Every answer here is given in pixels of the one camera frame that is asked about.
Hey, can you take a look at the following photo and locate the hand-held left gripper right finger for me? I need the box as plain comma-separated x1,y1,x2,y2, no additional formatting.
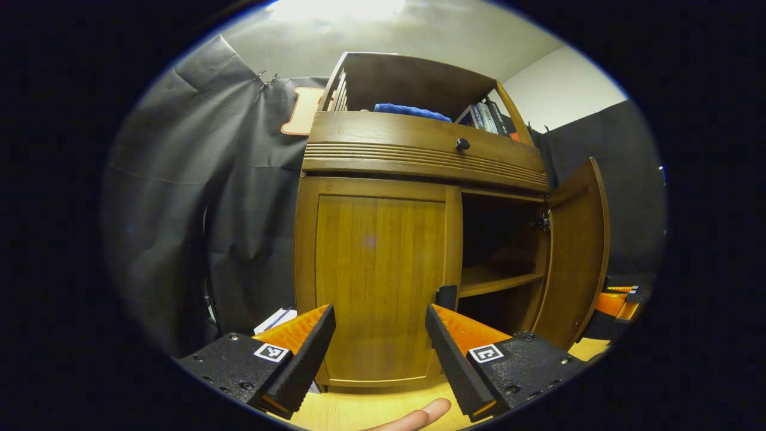
425,303,590,423

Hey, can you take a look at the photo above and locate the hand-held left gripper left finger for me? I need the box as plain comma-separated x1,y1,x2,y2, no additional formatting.
178,304,337,421

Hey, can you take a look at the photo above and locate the wooden cabinet door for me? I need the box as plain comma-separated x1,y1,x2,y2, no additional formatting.
294,177,463,393
531,157,611,351

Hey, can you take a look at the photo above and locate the wooden shoe cabinet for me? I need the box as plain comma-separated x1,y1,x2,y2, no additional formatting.
293,52,551,396

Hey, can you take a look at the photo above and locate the wooden cabinet drawer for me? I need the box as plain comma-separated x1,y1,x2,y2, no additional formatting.
301,111,550,193

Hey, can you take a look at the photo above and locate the wooden inner shelf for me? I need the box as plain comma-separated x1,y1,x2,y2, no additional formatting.
458,266,545,299

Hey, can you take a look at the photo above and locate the black backdrop cloth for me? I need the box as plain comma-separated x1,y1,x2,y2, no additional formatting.
99,33,668,360

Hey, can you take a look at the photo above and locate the black upright book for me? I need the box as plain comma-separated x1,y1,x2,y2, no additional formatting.
486,99,520,139

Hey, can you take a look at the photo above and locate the grey upright book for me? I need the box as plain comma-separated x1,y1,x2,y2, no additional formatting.
473,102,500,135

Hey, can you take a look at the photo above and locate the folded blue towel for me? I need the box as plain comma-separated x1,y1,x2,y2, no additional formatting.
374,104,452,123

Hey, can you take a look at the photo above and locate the ceiling light panel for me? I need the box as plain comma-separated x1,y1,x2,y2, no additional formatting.
269,0,408,22

